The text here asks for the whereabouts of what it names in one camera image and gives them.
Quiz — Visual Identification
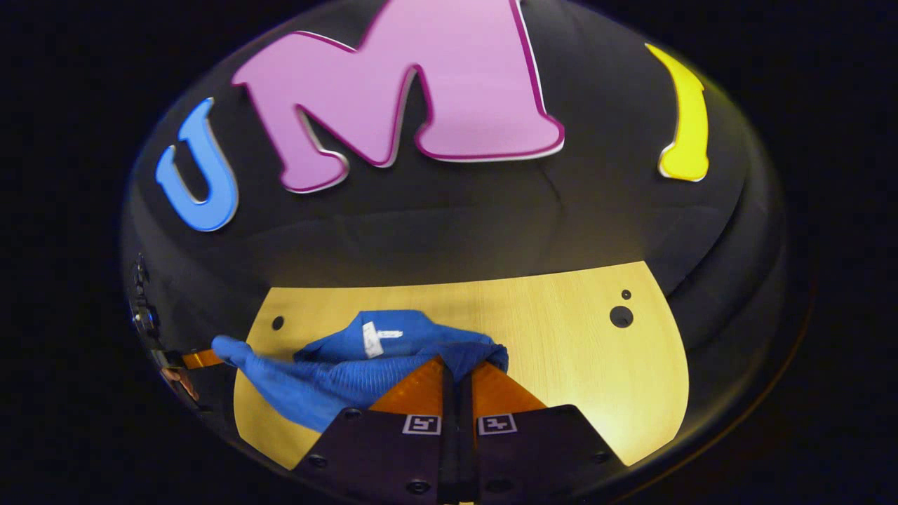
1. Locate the blue shirt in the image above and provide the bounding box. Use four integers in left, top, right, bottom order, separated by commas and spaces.
210, 309, 510, 433

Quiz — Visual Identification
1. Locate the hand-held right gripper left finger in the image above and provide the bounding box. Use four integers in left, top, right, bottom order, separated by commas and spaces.
291, 356, 448, 505

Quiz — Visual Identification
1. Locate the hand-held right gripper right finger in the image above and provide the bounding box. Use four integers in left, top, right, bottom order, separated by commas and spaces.
458, 360, 626, 505

